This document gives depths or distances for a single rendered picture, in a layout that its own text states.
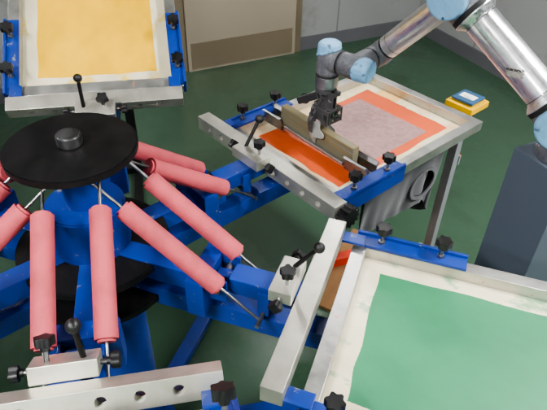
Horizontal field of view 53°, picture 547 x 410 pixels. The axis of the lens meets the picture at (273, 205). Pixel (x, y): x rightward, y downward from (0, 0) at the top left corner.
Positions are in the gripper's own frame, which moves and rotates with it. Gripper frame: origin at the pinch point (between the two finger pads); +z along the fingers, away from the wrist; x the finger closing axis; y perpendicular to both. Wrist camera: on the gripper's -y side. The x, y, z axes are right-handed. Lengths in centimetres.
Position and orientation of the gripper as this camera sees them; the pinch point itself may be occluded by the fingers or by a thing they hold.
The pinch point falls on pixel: (317, 137)
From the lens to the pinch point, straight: 194.7
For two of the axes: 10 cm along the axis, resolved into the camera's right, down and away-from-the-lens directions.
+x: 7.5, -4.0, 5.2
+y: 6.6, 4.8, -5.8
